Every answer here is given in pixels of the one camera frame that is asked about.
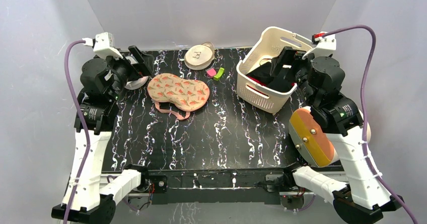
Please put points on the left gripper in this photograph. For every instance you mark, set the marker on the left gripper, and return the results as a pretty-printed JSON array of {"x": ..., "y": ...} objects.
[{"x": 143, "y": 68}]

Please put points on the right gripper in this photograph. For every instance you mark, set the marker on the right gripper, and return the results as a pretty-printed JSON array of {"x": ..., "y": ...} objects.
[{"x": 293, "y": 64}]

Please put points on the floral mesh laundry bag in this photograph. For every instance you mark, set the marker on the floral mesh laundry bag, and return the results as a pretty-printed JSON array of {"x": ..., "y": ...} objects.
[{"x": 186, "y": 94}]

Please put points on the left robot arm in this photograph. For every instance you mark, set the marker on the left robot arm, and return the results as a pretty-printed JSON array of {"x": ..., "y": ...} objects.
[{"x": 103, "y": 81}]

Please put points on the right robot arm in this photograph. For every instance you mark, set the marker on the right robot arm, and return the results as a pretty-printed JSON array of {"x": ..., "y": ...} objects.
[{"x": 351, "y": 185}]

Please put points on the white mesh round laundry bag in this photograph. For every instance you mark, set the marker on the white mesh round laundry bag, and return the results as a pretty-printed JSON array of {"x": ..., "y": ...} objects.
[{"x": 133, "y": 85}]

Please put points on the black clothing in basket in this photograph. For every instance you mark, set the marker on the black clothing in basket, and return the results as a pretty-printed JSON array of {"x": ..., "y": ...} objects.
[{"x": 262, "y": 76}]

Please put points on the round beige zip pouch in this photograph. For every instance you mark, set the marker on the round beige zip pouch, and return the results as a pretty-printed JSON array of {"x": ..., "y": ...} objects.
[{"x": 200, "y": 56}]

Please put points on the pink block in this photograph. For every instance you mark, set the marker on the pink block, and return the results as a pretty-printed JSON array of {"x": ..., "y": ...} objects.
[{"x": 211, "y": 72}]

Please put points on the green block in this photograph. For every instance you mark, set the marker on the green block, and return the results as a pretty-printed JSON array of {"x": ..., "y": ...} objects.
[{"x": 219, "y": 74}]

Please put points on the white drum with orange lid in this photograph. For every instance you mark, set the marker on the white drum with orange lid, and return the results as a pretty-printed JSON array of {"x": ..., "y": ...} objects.
[{"x": 318, "y": 148}]

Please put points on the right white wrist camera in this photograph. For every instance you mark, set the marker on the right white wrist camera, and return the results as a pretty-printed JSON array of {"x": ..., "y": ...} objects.
[{"x": 325, "y": 45}]

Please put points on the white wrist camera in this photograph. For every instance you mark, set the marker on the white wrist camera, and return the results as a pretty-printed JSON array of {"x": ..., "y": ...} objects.
[
  {"x": 325, "y": 45},
  {"x": 103, "y": 45}
]

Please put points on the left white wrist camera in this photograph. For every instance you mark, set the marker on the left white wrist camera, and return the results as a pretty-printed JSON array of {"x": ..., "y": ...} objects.
[{"x": 103, "y": 45}]

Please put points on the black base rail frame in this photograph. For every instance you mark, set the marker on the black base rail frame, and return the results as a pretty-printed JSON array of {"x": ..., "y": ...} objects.
[{"x": 271, "y": 186}]

